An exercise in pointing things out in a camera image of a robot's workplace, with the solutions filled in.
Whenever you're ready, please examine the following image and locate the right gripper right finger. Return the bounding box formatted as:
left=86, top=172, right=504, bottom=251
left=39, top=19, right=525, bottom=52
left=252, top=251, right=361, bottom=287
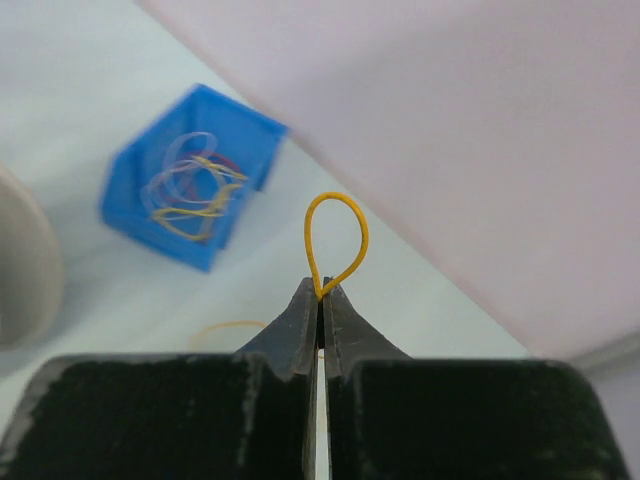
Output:
left=322, top=287, right=629, bottom=479

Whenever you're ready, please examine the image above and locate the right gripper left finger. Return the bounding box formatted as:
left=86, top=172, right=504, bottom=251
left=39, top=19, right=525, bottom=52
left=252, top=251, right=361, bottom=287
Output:
left=1, top=279, right=318, bottom=479

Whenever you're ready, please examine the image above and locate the orange cable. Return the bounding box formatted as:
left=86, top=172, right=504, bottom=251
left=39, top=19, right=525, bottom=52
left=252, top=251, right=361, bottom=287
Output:
left=189, top=191, right=370, bottom=361

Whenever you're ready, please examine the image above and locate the grey cable spool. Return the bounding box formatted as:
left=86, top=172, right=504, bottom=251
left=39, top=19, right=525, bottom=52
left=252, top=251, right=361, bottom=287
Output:
left=1, top=166, right=65, bottom=350

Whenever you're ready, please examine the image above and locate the blue plastic bin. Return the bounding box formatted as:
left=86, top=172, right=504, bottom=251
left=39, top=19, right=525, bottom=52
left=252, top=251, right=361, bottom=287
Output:
left=100, top=84, right=288, bottom=271

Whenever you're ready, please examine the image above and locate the yellow cable in bin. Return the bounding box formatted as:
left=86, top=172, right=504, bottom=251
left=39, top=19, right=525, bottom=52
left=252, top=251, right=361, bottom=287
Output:
left=151, top=154, right=249, bottom=242

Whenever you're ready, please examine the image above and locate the red cable in bin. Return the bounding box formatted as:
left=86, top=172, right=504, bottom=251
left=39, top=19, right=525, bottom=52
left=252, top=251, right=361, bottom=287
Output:
left=177, top=149, right=241, bottom=201

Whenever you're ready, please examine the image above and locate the white cable in bin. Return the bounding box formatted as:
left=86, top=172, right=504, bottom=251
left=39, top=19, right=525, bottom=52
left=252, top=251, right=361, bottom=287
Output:
left=139, top=131, right=219, bottom=214

